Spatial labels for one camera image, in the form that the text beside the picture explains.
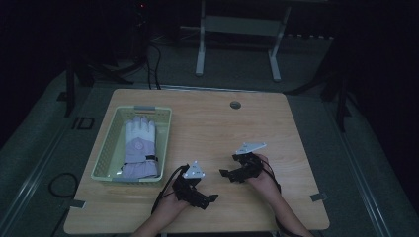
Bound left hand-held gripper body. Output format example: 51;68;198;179
171;160;210;204

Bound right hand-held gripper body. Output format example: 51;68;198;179
231;141;268;182

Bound purple and white winter glove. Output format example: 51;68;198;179
121;115;161;180

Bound light green plastic basket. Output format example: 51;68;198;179
90;105;173;184

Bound person's left hand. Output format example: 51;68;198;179
157;188;192;219

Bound person's right hand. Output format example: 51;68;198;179
246;153;282;200

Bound grey tape piece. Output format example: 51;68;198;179
309;192;330;202
68;199;88;210

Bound dark metal stand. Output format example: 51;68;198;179
285;31;364;133

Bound white metal stand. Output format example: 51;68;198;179
179;0;293;83

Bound black tripod stand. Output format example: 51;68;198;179
56;0;149;119

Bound dark device with red light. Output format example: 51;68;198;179
132;0;152;24

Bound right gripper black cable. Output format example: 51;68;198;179
259;157;304;237

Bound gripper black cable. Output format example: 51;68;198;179
150;164;190;215
259;157;304;237

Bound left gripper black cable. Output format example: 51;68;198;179
150;164;190;215

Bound black hanging cables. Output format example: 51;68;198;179
143;40;163;91

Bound black cable loop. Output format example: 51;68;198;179
47;172;80;199

